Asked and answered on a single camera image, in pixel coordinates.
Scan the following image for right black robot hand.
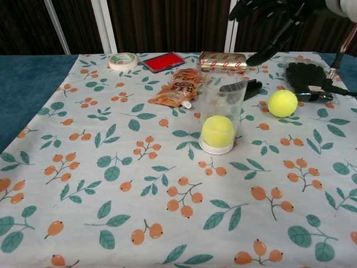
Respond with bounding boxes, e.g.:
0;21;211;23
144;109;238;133
228;0;357;67

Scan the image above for yellow tennis ball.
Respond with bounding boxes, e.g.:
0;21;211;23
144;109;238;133
267;89;298;117
201;116;234;146

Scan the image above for clear plastic ball tube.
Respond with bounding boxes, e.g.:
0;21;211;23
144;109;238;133
199;69;248;155

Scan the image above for black gloves in plastic bag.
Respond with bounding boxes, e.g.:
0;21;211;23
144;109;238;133
280;55;340;106

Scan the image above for gold foil package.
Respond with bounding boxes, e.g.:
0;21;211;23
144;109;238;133
199;51;249;72

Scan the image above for black clip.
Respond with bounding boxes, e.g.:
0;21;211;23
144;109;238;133
219;79;263;102

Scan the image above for orange snack pouch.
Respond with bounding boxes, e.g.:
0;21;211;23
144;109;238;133
152;68;204;110

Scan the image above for red stamp pad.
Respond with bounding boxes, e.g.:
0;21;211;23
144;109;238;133
142;52;185;74

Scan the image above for beige masking tape roll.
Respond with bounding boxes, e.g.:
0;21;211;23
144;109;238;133
108;52;138;70

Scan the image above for floral print tablecloth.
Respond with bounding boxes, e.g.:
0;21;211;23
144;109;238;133
0;51;357;268

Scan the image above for teal table cover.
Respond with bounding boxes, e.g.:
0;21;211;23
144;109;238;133
0;52;357;154

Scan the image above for white partition frame post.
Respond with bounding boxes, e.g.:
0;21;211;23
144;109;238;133
43;0;71;55
90;0;117;54
224;0;243;54

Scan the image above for thin black hand cable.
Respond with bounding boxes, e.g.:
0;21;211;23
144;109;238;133
323;25;357;97

